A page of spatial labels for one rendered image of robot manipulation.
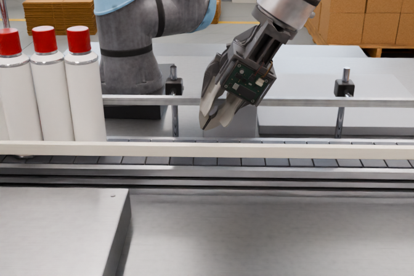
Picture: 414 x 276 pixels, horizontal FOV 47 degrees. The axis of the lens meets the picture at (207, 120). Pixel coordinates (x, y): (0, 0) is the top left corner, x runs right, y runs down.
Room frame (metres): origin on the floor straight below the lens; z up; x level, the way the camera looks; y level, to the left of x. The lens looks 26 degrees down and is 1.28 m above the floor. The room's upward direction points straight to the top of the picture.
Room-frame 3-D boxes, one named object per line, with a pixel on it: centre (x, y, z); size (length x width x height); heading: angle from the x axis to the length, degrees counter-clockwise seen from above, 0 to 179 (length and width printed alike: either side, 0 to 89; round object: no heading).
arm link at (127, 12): (1.04, 0.18, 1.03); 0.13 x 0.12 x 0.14; 117
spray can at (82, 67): (0.71, 0.19, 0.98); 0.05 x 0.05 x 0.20
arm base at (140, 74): (1.03, 0.18, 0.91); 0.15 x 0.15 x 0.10
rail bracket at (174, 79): (0.77, 0.06, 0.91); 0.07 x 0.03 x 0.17; 179
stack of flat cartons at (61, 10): (4.74, 1.40, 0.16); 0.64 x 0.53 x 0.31; 92
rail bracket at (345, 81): (0.76, -0.24, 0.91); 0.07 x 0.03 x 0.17; 179
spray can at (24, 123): (0.69, 0.30, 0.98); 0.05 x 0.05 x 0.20
